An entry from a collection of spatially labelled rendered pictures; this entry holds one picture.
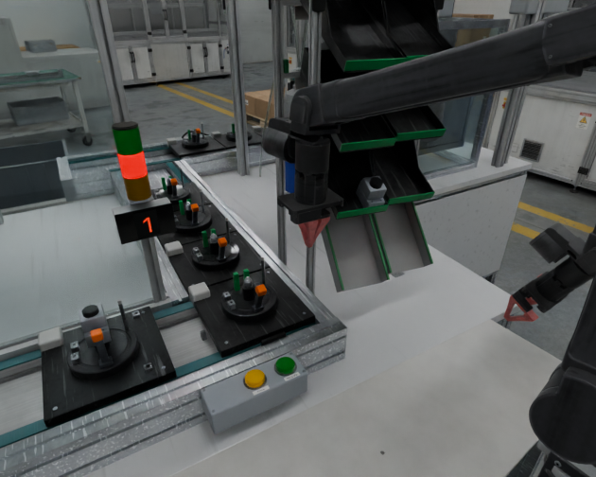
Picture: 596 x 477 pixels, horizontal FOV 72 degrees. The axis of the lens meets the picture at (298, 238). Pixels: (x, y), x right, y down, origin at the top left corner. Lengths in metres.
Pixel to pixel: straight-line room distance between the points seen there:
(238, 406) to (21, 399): 0.46
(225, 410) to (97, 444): 0.24
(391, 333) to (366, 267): 0.19
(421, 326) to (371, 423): 0.35
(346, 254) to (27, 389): 0.78
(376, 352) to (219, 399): 0.43
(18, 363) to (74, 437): 0.28
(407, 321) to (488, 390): 0.27
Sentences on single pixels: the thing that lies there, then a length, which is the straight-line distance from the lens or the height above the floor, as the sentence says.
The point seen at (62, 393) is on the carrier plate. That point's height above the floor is 0.97.
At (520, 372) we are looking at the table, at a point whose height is 0.86.
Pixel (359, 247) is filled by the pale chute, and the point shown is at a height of 1.06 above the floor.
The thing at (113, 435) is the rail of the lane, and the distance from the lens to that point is 0.91.
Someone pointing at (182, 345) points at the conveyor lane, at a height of 0.92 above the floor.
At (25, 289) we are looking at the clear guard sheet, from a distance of 1.07.
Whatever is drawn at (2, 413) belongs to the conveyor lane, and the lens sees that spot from 1.07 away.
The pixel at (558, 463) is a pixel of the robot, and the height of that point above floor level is 1.04.
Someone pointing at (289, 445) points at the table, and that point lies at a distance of 0.92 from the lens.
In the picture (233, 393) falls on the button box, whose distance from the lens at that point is 0.88.
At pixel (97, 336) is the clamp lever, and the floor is 1.07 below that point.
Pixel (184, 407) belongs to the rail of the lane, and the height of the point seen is 0.93.
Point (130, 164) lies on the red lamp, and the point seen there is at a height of 1.34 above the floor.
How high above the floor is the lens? 1.63
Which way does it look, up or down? 30 degrees down
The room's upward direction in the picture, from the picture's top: straight up
